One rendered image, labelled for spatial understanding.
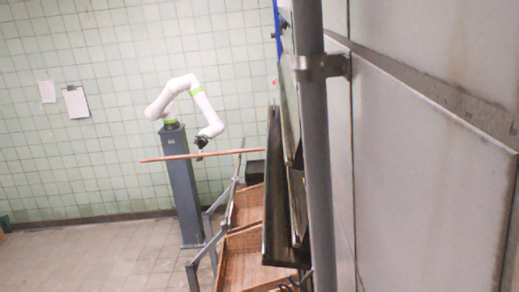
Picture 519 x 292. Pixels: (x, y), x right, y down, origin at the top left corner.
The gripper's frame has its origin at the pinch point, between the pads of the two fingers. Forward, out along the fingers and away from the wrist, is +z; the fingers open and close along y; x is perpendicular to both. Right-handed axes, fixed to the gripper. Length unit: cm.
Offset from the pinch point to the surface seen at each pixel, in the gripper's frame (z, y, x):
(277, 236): 143, -24, -59
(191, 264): 96, 23, -12
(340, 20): 220, -93, -69
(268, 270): 60, 59, -47
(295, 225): 147, -29, -65
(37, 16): -113, -105, 155
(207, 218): 49, 26, -12
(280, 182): 105, -23, -61
